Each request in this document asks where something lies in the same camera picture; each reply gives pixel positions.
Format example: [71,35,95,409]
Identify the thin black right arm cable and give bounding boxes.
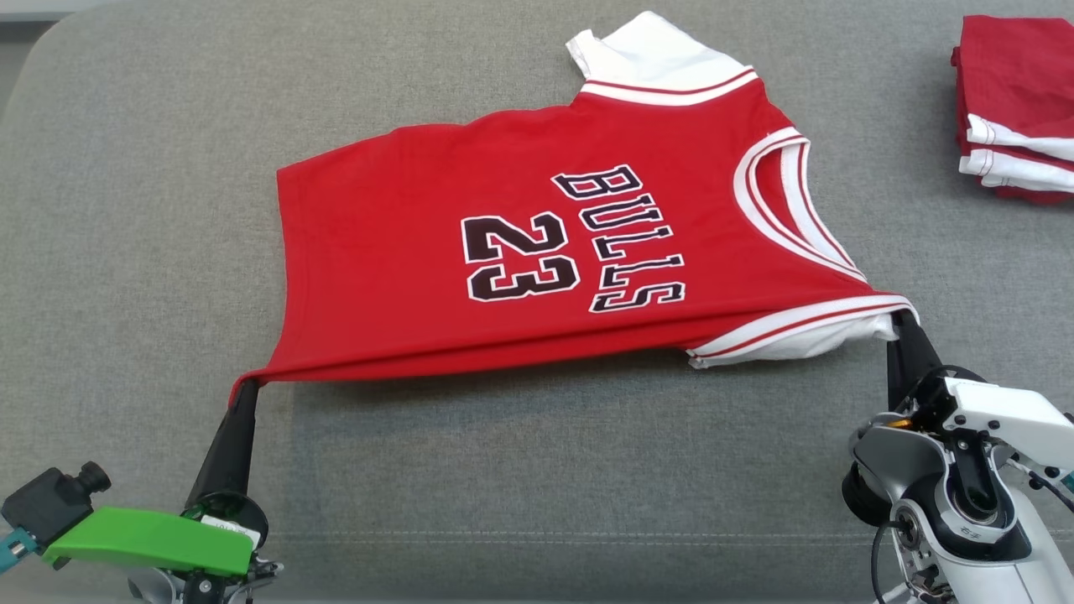
[868,516,920,604]

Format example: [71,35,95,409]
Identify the red white basketball jersey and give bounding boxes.
[228,10,921,409]

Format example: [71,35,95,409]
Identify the red shorts with white stripes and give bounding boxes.
[951,14,1074,206]

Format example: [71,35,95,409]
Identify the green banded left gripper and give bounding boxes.
[42,379,269,580]

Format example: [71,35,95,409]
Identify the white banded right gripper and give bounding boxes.
[887,312,1074,472]

